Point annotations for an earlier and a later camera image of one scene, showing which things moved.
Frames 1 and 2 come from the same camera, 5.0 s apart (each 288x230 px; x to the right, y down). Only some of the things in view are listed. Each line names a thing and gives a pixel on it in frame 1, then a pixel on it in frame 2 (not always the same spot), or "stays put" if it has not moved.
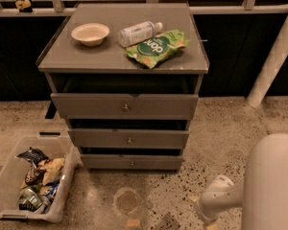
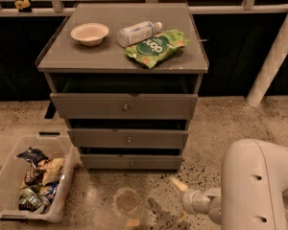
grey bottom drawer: [131, 161] stays put
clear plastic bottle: [138, 34] stays put
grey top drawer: [126, 105] stays put
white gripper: [204, 205] -> [190, 200]
